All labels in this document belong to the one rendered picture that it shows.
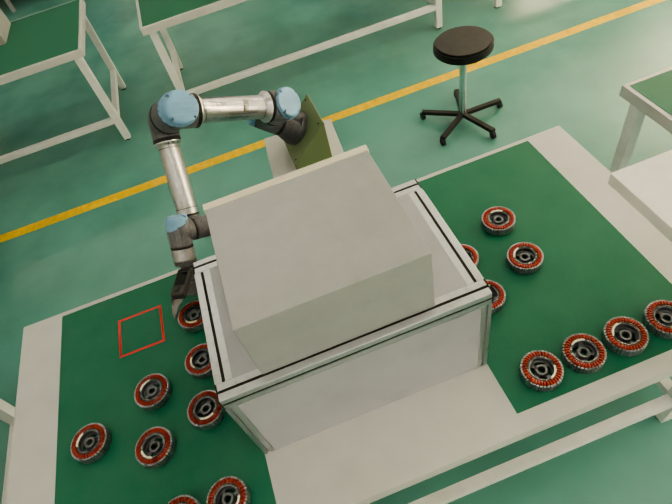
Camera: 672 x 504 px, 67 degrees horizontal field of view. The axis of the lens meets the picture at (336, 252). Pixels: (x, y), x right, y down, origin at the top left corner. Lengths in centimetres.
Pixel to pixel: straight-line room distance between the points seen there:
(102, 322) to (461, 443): 129
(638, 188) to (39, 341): 194
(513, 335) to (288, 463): 74
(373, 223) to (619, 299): 88
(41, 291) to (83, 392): 169
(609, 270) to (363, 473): 97
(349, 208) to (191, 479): 89
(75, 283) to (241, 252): 233
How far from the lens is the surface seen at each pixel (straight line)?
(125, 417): 177
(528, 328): 163
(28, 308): 349
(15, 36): 457
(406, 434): 148
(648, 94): 248
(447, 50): 313
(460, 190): 197
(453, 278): 126
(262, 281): 108
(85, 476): 177
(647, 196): 137
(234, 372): 123
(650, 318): 168
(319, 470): 148
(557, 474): 226
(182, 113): 177
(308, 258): 109
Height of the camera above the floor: 214
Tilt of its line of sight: 50 degrees down
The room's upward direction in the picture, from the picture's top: 16 degrees counter-clockwise
